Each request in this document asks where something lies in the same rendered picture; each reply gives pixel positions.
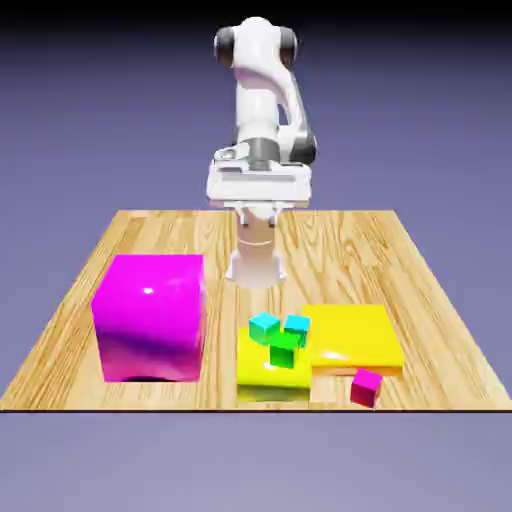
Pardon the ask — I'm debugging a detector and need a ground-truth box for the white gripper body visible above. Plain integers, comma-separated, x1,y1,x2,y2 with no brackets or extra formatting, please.
205,160,313,211

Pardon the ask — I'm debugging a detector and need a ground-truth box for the small cyan cube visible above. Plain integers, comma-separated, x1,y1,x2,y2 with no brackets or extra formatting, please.
247,311,282,347
282,313,312,348

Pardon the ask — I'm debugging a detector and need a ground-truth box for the small green cube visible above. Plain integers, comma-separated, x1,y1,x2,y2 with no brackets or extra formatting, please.
268,330,303,371

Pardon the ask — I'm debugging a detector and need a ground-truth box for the small magenta cube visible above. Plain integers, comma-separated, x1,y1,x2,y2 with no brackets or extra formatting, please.
349,367,384,409

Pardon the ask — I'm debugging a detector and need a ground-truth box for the large magenta box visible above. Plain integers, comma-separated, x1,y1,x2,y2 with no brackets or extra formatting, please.
90,253,208,384

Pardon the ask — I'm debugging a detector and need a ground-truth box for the large flat yellow box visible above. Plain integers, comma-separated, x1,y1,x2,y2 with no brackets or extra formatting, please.
301,303,405,378

